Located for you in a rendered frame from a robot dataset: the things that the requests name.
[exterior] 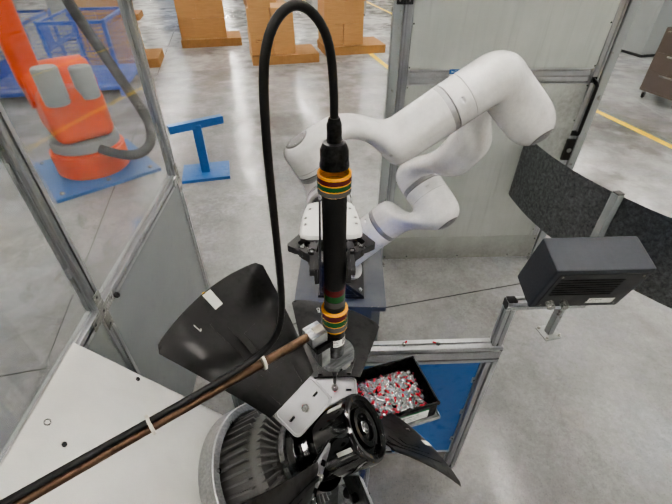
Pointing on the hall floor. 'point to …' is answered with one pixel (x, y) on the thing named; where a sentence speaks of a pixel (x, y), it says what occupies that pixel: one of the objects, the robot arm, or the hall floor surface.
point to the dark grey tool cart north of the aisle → (660, 70)
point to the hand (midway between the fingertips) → (332, 268)
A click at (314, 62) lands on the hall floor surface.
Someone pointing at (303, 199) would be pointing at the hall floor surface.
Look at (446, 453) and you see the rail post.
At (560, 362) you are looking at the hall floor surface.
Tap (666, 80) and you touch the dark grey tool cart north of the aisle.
